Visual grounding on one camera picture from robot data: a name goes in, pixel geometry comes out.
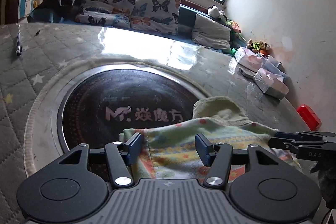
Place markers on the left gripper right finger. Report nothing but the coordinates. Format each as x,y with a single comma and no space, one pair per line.
215,160

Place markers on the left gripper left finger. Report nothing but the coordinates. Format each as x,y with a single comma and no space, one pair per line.
120,156

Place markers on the floral green child shirt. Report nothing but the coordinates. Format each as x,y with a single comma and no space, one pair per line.
186,149

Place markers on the black clothes pile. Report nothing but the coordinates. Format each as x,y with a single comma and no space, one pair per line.
60,3

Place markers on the round induction cooktop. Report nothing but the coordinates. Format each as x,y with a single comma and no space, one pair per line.
98,104

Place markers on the flat grey notebook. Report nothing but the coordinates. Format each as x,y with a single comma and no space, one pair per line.
246,73

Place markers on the clear plastic storage box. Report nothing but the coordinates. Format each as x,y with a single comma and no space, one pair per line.
272,65

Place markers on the far pink tissue pack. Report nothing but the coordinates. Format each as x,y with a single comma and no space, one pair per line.
248,59

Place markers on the brown plush toy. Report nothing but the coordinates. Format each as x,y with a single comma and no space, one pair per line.
258,47

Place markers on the grey cushion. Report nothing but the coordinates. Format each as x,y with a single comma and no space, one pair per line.
210,33

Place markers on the pink green plush toy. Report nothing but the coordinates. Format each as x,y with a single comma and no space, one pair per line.
234,26

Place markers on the white plush toy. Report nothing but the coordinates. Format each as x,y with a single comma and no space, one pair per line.
216,14

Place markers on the right butterfly pillow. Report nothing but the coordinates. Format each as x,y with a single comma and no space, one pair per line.
156,16

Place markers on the butterfly pillow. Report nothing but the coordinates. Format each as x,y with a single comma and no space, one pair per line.
113,13
156,16

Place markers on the left butterfly pillow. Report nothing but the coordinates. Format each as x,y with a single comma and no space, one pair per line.
113,13

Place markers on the black marker pen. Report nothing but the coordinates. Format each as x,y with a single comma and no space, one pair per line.
18,50

